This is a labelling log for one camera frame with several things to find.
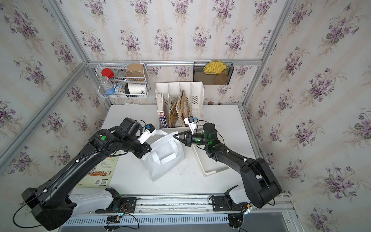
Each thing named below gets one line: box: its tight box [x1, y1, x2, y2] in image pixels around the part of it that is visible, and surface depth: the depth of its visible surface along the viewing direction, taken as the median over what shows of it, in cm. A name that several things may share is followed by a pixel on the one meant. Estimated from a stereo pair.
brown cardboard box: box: [125, 63, 145, 78], surface depth 92 cm
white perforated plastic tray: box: [191, 143, 230, 177], surface depth 83 cm
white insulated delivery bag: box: [141, 130, 186, 183], surface depth 74 cm
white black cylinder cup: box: [124, 82, 147, 95], surface depth 95 cm
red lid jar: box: [101, 68, 115, 78], surface depth 94 cm
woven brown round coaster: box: [213, 73, 229, 86], surface depth 99 cm
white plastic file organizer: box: [155, 81, 205, 129], surface depth 102 cm
